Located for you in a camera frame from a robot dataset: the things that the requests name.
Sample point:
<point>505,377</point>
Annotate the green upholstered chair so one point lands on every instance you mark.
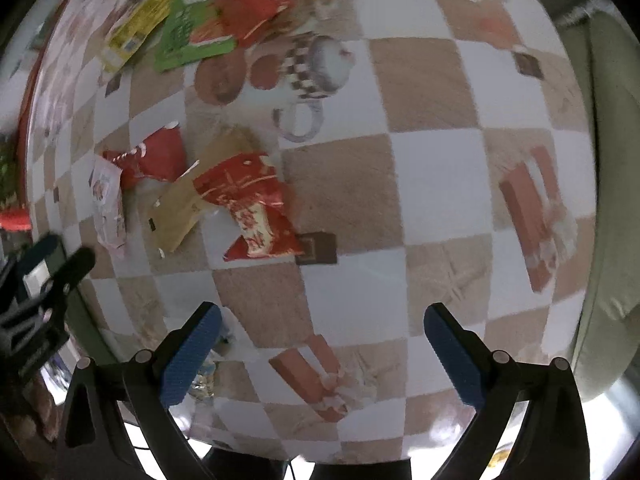
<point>612,210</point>

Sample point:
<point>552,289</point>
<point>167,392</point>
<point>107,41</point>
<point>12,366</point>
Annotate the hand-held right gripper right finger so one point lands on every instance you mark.
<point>452,355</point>

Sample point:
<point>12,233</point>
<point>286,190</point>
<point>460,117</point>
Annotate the red snack packet silver edge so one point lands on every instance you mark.
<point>152,157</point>

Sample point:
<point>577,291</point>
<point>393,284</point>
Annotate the tan gold snack packet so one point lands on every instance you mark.
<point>187,195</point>

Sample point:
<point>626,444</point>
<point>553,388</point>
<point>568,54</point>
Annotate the red snack packet yellow label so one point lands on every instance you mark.
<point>250,205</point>

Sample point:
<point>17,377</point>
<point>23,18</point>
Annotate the checkered printed tablecloth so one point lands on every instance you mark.
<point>425,185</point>

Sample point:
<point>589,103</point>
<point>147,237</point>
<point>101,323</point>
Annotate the clear plastic snack packet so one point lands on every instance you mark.
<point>227,342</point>

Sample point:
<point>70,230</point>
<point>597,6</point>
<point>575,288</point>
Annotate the white pink snack packet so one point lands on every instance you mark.
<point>107,205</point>

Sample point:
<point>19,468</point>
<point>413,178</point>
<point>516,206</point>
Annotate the red crinkled snack packet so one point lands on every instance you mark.
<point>245,7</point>

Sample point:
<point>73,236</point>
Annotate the red object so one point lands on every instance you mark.
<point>14,220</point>

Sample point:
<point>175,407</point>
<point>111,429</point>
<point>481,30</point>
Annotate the green snack packet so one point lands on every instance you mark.
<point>192,25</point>

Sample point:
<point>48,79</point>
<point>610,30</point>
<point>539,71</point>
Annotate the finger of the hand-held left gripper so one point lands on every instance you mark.
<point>37,260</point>
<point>75,265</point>

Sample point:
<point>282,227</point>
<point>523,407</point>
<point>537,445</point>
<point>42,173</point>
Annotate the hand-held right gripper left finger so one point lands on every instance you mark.
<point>192,355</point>

